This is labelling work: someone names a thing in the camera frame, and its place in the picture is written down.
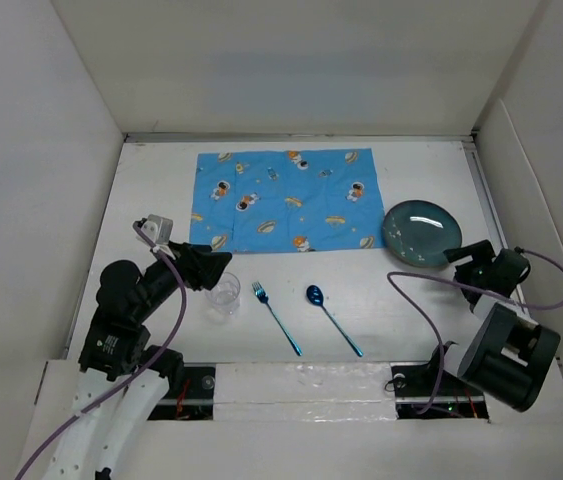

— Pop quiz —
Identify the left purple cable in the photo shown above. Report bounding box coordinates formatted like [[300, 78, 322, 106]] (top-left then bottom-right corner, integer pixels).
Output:
[[13, 222, 188, 480]]

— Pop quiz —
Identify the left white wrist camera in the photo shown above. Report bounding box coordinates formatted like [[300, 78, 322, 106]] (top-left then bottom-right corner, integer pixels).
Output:
[[133, 214, 174, 246]]

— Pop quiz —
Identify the blue metal fork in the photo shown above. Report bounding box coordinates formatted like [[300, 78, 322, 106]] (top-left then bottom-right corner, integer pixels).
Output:
[[252, 281, 303, 357]]

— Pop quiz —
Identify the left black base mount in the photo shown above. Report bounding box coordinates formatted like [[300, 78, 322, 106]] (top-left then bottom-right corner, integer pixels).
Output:
[[148, 363, 216, 421]]

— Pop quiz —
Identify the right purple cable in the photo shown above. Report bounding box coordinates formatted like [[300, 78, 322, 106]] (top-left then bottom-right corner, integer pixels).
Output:
[[386, 247, 563, 415]]

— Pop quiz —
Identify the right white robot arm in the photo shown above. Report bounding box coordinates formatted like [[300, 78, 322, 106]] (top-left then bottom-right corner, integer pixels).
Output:
[[423, 240, 561, 412]]

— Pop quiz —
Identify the blue metal spoon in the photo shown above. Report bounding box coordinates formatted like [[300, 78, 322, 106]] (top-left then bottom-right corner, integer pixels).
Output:
[[306, 285, 364, 358]]

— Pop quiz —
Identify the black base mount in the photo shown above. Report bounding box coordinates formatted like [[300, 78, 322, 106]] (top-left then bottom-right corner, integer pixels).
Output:
[[384, 362, 489, 420], [148, 363, 216, 421]]

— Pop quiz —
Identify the purple cable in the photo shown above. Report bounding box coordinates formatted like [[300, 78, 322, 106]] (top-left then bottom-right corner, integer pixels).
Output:
[[13, 222, 188, 480], [386, 247, 563, 415]]

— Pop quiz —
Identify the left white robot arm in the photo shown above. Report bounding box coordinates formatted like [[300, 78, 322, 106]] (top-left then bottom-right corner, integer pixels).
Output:
[[44, 243, 232, 479]]

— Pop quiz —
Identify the blue astronaut print placemat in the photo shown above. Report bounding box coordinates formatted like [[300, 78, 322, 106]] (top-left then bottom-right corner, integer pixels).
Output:
[[190, 149, 385, 254]]

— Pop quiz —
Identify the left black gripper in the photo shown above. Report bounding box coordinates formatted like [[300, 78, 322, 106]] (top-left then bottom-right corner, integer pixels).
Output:
[[133, 237, 230, 320]]

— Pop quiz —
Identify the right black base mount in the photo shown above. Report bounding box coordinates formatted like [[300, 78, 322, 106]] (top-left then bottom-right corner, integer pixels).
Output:
[[384, 362, 489, 420]]

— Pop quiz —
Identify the clear plastic cup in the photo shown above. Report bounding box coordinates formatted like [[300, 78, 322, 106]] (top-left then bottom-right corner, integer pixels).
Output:
[[205, 272, 241, 324]]

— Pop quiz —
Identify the teal ceramic plate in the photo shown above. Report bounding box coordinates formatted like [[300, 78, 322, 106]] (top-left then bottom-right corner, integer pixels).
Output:
[[381, 200, 463, 268]]

